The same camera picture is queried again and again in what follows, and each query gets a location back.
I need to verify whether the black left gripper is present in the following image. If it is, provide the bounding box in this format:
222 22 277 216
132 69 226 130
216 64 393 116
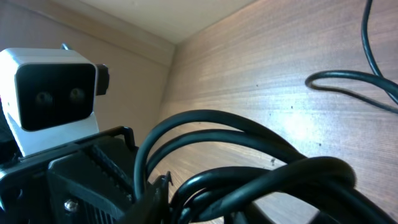
1 126 172 224

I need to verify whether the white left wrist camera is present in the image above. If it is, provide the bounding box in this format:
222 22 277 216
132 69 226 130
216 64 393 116
1 46 110 157

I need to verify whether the black usb cable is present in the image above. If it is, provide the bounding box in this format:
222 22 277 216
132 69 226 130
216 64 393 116
133 0 398 224

